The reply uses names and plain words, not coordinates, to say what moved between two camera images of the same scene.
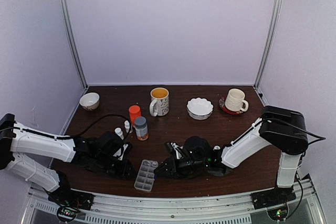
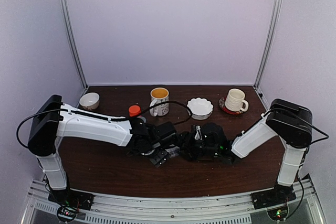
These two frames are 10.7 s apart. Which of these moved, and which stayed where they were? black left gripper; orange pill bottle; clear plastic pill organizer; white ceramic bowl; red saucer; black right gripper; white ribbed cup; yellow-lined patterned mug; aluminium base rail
Moved: clear plastic pill organizer; black left gripper; black right gripper
Stayed: orange pill bottle; red saucer; aluminium base rail; white ribbed cup; white ceramic bowl; yellow-lined patterned mug
